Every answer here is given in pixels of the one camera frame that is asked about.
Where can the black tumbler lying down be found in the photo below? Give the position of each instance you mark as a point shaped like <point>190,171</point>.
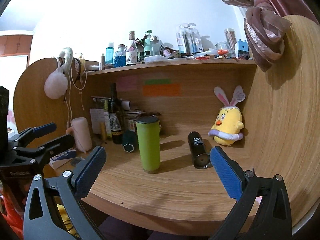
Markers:
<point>201,159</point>

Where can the dark green hexagonal box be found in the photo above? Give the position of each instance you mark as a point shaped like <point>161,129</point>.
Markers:
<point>130,141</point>

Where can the dark wine bottle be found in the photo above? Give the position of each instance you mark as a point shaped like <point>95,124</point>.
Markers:
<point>116,116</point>

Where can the green tumbler with black lid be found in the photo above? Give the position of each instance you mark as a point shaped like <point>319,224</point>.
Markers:
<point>148,130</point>

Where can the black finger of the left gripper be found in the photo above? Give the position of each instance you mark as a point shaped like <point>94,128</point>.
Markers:
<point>43,153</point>

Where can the pink satin curtain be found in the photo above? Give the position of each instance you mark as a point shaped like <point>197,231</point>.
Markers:
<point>265,26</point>

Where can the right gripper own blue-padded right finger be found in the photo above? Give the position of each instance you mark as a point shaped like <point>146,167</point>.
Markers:
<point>262,209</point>

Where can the white pump bottles pack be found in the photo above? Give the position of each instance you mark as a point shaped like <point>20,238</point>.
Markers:
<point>188,39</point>

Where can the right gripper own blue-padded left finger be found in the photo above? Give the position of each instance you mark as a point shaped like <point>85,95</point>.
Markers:
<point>42,219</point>

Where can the green sticky note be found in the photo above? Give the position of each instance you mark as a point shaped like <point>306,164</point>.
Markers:
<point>150,82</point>

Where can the pink sticky note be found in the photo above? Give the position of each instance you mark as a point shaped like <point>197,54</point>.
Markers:
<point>127,83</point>

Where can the orange sticky note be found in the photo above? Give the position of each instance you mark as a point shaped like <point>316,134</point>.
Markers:
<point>166,90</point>

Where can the white fluffy pompom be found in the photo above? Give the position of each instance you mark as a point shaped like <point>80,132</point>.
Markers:
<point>56,83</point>

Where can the blue pencil sharpener box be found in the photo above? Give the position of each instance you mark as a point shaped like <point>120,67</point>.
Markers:
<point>242,50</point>

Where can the blue liquid glass bottle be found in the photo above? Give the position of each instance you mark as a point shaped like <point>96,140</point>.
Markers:
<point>120,56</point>

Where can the orange jacket sleeve forearm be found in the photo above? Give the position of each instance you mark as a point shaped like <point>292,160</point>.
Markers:
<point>13,213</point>

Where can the yellow chick plush toy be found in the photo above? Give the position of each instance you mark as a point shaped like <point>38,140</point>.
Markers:
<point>228,124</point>

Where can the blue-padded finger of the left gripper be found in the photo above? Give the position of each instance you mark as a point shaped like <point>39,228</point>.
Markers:
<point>25,137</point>

